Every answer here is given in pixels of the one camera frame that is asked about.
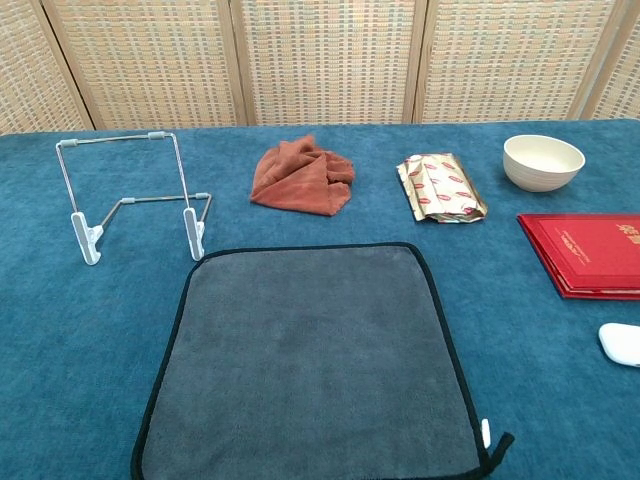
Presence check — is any woven bamboo folding screen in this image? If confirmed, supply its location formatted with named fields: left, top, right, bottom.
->
left=0, top=0, right=640, bottom=136

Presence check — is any gold foil packet red print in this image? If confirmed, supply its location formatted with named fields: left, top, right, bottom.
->
left=396, top=152, right=488, bottom=225

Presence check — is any red certificate booklet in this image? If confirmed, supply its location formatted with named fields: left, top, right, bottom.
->
left=516, top=213, right=640, bottom=301

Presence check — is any grey microfibre cloth black-edged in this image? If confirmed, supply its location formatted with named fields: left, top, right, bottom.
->
left=130, top=241, right=516, bottom=480

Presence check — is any white wire folding stand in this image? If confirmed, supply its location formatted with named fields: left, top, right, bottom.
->
left=55, top=130, right=213, bottom=266

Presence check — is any white earbuds case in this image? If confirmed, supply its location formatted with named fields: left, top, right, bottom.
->
left=598, top=322, right=640, bottom=369

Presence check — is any crumpled orange-brown cloth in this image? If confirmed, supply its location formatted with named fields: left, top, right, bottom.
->
left=249, top=133, right=356, bottom=218

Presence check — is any blue carpet table mat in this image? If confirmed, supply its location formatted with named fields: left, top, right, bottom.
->
left=0, top=118, right=640, bottom=480

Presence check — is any cream ribbed bowl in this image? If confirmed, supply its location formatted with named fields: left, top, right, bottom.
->
left=502, top=134, right=587, bottom=194

